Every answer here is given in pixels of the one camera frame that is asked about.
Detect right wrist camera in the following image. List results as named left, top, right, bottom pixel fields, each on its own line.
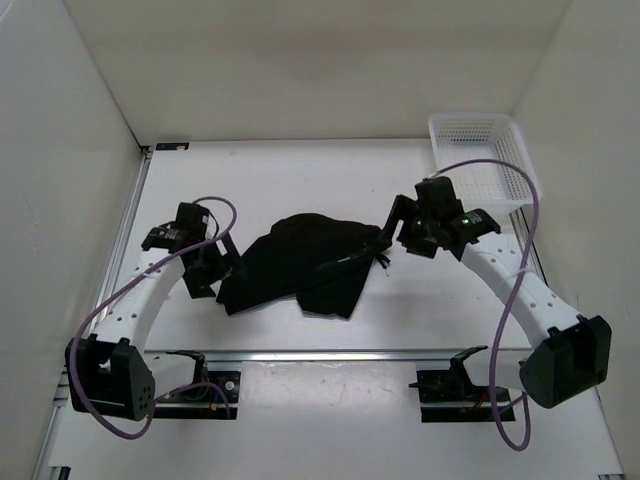
left=415, top=177, right=458, bottom=210

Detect white plastic mesh basket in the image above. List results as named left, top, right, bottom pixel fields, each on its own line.
left=428, top=112, right=538, bottom=217

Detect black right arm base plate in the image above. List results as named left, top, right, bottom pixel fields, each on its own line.
left=408, top=346, right=492, bottom=423

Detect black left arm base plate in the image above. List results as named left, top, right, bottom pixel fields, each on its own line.
left=146, top=350, right=241, bottom=421

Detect left aluminium side rail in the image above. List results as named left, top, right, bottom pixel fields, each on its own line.
left=96, top=146, right=154, bottom=306

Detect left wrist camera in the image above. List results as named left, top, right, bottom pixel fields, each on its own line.
left=172, top=202, right=210, bottom=242

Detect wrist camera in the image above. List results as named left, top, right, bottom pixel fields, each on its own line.
left=172, top=202, right=210, bottom=242
left=415, top=177, right=458, bottom=210

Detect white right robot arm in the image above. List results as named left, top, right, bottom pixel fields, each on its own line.
left=398, top=208, right=612, bottom=409

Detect black shorts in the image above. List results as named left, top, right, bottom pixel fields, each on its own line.
left=217, top=213, right=391, bottom=320

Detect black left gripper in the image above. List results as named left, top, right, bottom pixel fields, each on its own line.
left=183, top=232, right=247, bottom=300

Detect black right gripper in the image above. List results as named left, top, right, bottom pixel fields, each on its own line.
left=377, top=194, right=438, bottom=259

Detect small dark corner label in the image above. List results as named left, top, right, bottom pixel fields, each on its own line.
left=155, top=142, right=190, bottom=151

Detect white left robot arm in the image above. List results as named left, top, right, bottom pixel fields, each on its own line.
left=65, top=222, right=241, bottom=438

